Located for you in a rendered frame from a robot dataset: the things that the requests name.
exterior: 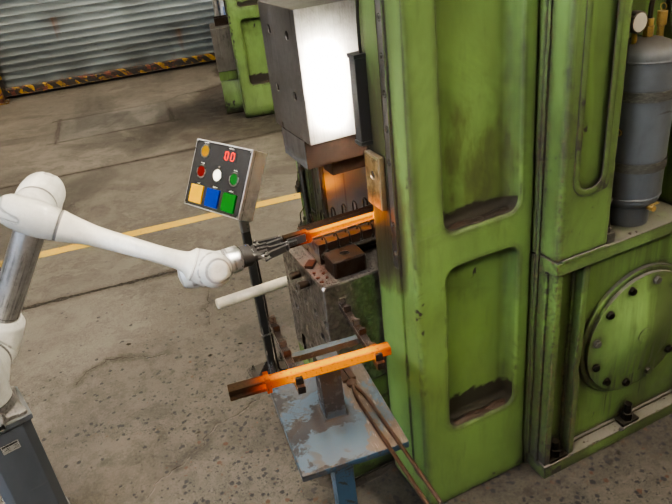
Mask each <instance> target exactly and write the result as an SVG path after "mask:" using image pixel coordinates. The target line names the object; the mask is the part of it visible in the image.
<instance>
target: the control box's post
mask: <svg viewBox="0 0 672 504"><path fill-rule="evenodd" d="M238 222H239V227H240V231H241V235H242V240H243V245H244V244H248V245H249V246H251V245H253V243H252V237H251V232H250V225H249V222H248V221H241V220H238ZM248 270H249V275H250V280H251V284H252V286H253V287H254V286H257V285H260V279H259V274H258V269H257V263H256V260H255V263H254V265H251V266H248ZM254 300H255V305H256V310H257V315H258V320H259V325H260V330H261V333H262V334H263V335H265V334H268V333H270V331H269V326H268V321H267V315H266V310H265V305H264V300H263V295H260V296H257V297H255V298H254ZM262 340H263V345H264V350H265V355H266V360H267V361H268V365H269V370H270V374H273V373H272V370H271V365H270V364H271V362H274V366H275V369H276V372H277V367H276V362H275V357H274V352H273V347H272V341H271V336H270V335H268V336H265V337H262Z"/></svg>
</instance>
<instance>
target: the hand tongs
mask: <svg viewBox="0 0 672 504"><path fill-rule="evenodd" d="M342 369H343V370H342ZM342 369H340V370H341V378H342V382H343V383H347V386H348V387H349V388H352V392H353V394H354V397H355V399H356V401H357V403H358V404H359V406H360V408H361V409H362V411H363V412H364V414H365V415H366V417H367V418H368V420H369V421H370V423H371V424H372V426H373V427H374V429H375V430H376V432H377V433H378V435H379V436H380V438H381V439H382V441H383V442H384V444H385V445H386V447H387V448H388V450H389V451H390V453H391V454H392V456H393V457H394V459H395V460H396V462H397V463H398V465H399V466H400V468H401V469H402V471H403V472H404V474H405V475H406V477H407V478H408V480H409V481H410V483H411V484H412V486H413V487H414V489H415V490H416V492H417V493H418V495H419V496H420V498H421V499H422V501H423V502H424V504H430V503H429V501H428V500H427V499H426V497H425V496H424V494H423V493H422V491H421V490H420V488H419V487H418V485H417V484H416V482H415V481H414V479H413V478H412V476H411V475H410V473H409V472H408V470H407V469H406V467H405V466H404V465H403V463H402V462H401V460H400V459H399V457H398V456H397V454H396V453H395V451H394V450H393V448H392V447H391V445H390V444H389V442H388V441H387V439H386V438H385V436H384V435H383V433H382V432H381V430H380V429H379V427H378V426H377V424H376V423H375V422H374V420H373V419H372V417H371V416H370V414H369V413H368V411H367V410H366V408H365V407H364V405H363V403H362V402H361V400H360V398H359V396H358V394H357V391H358V392H360V393H361V394H362V395H363V396H364V398H365V399H366V400H367V401H368V403H369V404H370V405H371V407H372V408H373V410H374V411H375V413H376V414H377V415H378V417H379V418H380V420H381V421H382V423H383V424H384V425H385V427H386V428H387V430H388V431H389V433H390V434H391V435H392V437H393V438H394V440H395V441H396V443H397V444H398V446H399V447H400V448H401V450H402V451H403V453H404V454H405V456H406V457H407V459H408V460H409V461H410V463H411V464H412V466H413V467H414V469H415V470H416V472H417V473H418V474H419V476H420V477H421V479H422V480H423V482H424V483H425V485H426V486H427V487H428V489H429V490H430V492H431V493H432V495H433V496H434V498H435V499H436V500H437V502H438V504H443V501H442V500H441V498H440V497H439V495H438V494H437V492H436V491H435V490H434V488H433V487H432V485H431V484H430V482H429V481H428V480H427V478H426V477H425V475H424V474H423V473H422V471H421V470H420V468H419V467H418V465H417V464H416V463H415V461H414V460H413V458H412V457H411V455H410V454H409V453H408V451H407V450H406V448H405V447H404V445H403V444H402V443H401V441H400V440H399V438H398V437H397V436H396V434H395V433H394V431H393V430H392V428H391V427H390V426H389V424H388V423H387V421H386V420H385V418H384V417H383V416H382V414H381V413H380V411H379V410H378V409H377V407H376V406H375V404H374V403H373V402H372V400H371V399H370V398H369V396H368V395H367V394H366V393H365V392H364V391H363V390H362V389H361V388H360V387H359V386H357V380H356V376H355V375H354V373H353V372H352V370H351V369H350V367H345V368H342ZM344 372H345V373H344ZM356 390H357V391H356Z"/></svg>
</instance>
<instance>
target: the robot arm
mask: <svg viewBox="0 0 672 504"><path fill-rule="evenodd" d="M65 197H66V190H65V186H64V184H63V182H62V181H61V179H60V178H59V177H57V176H55V175H53V174H50V173H46V172H36V173H33V174H31V175H29V176H28V177H26V178H25V179H24V180H23V181H22V183H21V184H20V185H19V187H18V188H17V190H16V192H15V194H6V195H3V196H1V197H0V223H1V224H3V225H4V226H6V227H8V228H10V229H12V230H13V231H12V234H11V238H10V241H9V244H8V248H7V251H6V254H5V258H4V261H3V264H2V268H1V271H0V432H2V431H4V430H5V429H6V426H5V423H7V422H9V421H11V420H13V419H15V418H18V417H21V416H24V415H26V414H27V412H28V411H27V409H26V407H24V406H23V405H22V404H21V402H20V400H19V399H18V397H17V395H16V389H15V387H13V386H11V387H10V384H9V380H10V367H11V364H12V363H13V361H14V359H15V357H16V355H17V353H18V351H19V348H20V346H21V343H22V339H23V334H24V329H25V325H26V320H25V318H24V316H23V315H22V313H21V311H22V308H23V305H24V302H25V298H26V295H27V292H28V289H29V286H30V283H31V280H32V277H33V273H34V270H35V267H36V264H37V261H38V258H39V255H40V252H41V249H42V245H43V242H44V239H46V240H52V241H56V242H67V243H75V244H83V245H89V246H94V247H98V248H102V249H106V250H110V251H114V252H117V253H121V254H125V255H129V256H133V257H136V258H140V259H144V260H148V261H152V262H155V263H159V264H162V265H165V266H168V267H171V268H174V269H177V272H178V277H179V280H180V282H181V283H182V285H183V286H184V287H185V288H198V287H205V286H206V287H209V288H219V287H222V286H223V285H225V284H226V283H227V282H228V281H229V280H230V277H231V275H232V274H234V273H237V272H240V271H243V269H244V268H245V267H248V266H251V265H254V263H255V260H261V259H265V261H266V262H267V261H269V260H270V259H272V258H274V257H276V256H279V255H281V254H283V253H285V252H288V251H289V250H290V248H289V247H292V246H295V245H298V244H301V243H304V242H307V239H306V234H302V235H298V236H295V237H292V238H289V239H286V240H287V241H285V242H283V238H282V237H281V236H280V235H279V236H274V237H270V238H266V239H262V240H254V241H253V245H251V246H249V245H248V244H244V245H241V246H238V247H236V246H231V247H228V248H225V249H221V250H218V251H211V250H205V249H199V248H196V249H194V250H192V251H180V250H176V249H172V248H168V247H164V246H161V245H157V244H154V243H151V242H147V241H144V240H141V239H137V238H134V237H131V236H128V235H124V234H121V233H118V232H114V231H111V230H108V229H105V228H102V227H100V226H97V225H94V224H92V223H90V222H88V221H85V220H83V219H81V218H79V217H77V216H75V215H73V214H71V213H69V212H67V211H65V210H62V207H63V203H64V200H65ZM277 238H278V239H277Z"/></svg>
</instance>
